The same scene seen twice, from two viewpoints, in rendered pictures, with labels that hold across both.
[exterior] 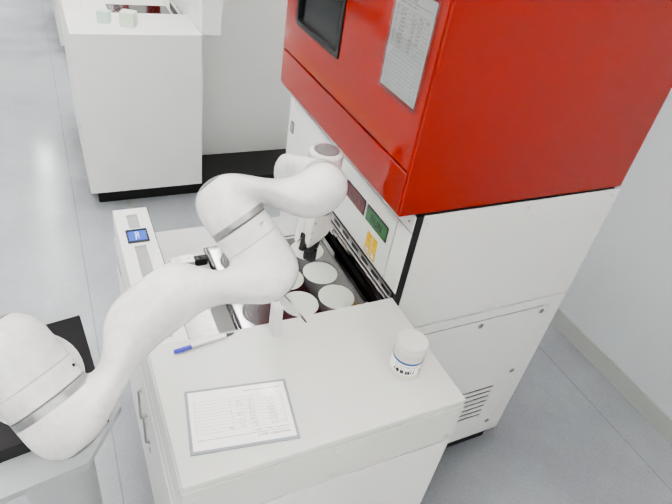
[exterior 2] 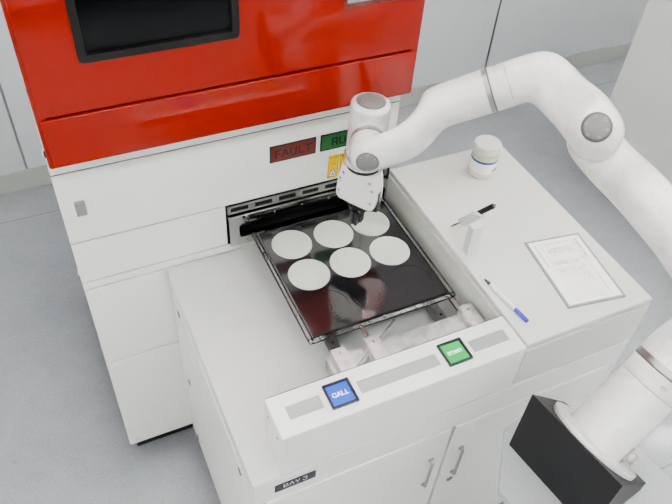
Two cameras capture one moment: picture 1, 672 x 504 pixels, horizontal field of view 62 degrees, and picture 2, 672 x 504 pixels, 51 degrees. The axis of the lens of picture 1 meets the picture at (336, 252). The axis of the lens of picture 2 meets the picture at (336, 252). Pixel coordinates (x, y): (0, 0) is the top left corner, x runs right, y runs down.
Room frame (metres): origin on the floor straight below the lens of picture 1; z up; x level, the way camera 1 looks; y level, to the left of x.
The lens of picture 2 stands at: (1.19, 1.30, 2.12)
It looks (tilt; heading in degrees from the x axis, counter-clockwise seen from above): 45 degrees down; 272
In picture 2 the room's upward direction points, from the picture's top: 5 degrees clockwise
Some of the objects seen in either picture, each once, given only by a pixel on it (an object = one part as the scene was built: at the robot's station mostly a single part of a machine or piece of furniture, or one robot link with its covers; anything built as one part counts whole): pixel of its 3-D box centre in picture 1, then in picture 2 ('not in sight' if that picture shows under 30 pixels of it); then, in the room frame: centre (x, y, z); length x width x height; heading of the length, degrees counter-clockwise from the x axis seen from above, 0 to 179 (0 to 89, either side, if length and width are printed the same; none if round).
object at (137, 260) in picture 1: (147, 287); (396, 392); (1.07, 0.47, 0.89); 0.55 x 0.09 x 0.14; 31
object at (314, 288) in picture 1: (285, 278); (350, 262); (1.20, 0.12, 0.90); 0.34 x 0.34 x 0.01; 31
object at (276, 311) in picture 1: (283, 309); (471, 226); (0.94, 0.09, 1.03); 0.06 x 0.04 x 0.13; 121
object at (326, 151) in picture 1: (321, 173); (368, 128); (1.20, 0.07, 1.25); 0.09 x 0.08 x 0.13; 94
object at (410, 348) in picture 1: (408, 354); (484, 157); (0.89, -0.20, 1.01); 0.07 x 0.07 x 0.10
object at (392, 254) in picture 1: (336, 196); (241, 185); (1.48, 0.03, 1.02); 0.82 x 0.03 x 0.40; 31
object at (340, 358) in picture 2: (179, 263); (344, 365); (1.19, 0.42, 0.89); 0.08 x 0.03 x 0.03; 121
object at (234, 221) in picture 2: (350, 264); (310, 210); (1.32, -0.05, 0.89); 0.44 x 0.02 x 0.10; 31
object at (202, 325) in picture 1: (192, 308); (407, 351); (1.05, 0.34, 0.87); 0.36 x 0.08 x 0.03; 31
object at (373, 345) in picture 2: not in sight; (378, 353); (1.12, 0.38, 0.89); 0.08 x 0.03 x 0.03; 121
